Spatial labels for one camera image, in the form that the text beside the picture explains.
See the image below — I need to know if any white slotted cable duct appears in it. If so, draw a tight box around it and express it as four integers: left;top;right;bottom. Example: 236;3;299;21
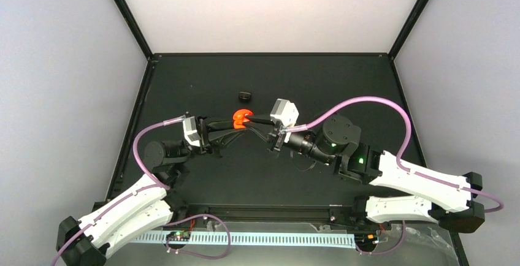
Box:
132;230;356;249

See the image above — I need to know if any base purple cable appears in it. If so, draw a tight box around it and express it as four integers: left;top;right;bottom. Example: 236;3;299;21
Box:
354;219;407;256
164;213;232;260

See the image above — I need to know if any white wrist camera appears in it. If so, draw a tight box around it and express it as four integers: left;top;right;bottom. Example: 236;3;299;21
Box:
182;116;201;147
270;99;299;128

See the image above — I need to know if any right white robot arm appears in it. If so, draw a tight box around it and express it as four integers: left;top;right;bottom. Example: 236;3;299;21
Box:
243;114;485;234

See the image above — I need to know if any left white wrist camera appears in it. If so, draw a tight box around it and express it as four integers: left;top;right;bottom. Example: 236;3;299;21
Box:
182;116;201;147

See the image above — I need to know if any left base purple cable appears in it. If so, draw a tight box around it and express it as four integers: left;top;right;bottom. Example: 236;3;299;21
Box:
164;213;232;260

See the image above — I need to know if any red round cap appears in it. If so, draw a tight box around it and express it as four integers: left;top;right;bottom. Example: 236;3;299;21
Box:
232;108;254;129

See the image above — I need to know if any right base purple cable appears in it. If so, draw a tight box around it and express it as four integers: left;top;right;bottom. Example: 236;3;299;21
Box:
354;219;407;256

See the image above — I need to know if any black aluminium front rail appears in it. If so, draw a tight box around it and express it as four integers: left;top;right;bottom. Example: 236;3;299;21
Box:
174;204;367;226

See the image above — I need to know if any black glossy earbud charging case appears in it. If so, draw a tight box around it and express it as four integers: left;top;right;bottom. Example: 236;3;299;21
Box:
238;91;252;103

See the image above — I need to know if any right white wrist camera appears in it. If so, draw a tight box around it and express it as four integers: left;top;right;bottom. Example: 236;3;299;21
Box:
270;99;299;128

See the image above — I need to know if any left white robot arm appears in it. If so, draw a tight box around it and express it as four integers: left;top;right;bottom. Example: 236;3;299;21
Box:
50;115;239;265

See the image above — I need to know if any clear plastic sheet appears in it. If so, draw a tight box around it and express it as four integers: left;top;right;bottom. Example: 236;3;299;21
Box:
305;221;458;265

